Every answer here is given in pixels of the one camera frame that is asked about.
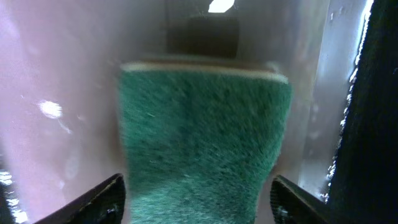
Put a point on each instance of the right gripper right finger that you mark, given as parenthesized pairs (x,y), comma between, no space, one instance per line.
(291,204)

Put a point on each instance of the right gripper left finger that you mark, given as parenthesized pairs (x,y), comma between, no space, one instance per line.
(103,204)

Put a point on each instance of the green dish sponge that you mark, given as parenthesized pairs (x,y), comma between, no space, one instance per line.
(199,140)

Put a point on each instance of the black rectangular water tray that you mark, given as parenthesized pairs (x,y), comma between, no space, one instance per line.
(61,64)

